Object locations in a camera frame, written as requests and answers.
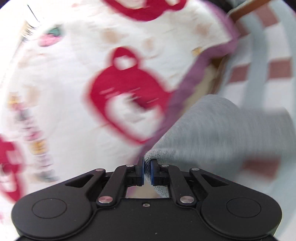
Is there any bear print quilt purple trim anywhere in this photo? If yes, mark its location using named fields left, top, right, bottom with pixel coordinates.
left=0, top=0, right=240, bottom=209

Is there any grey sweater with black cat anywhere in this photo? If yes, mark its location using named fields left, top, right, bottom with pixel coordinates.
left=144, top=95, right=295, bottom=195

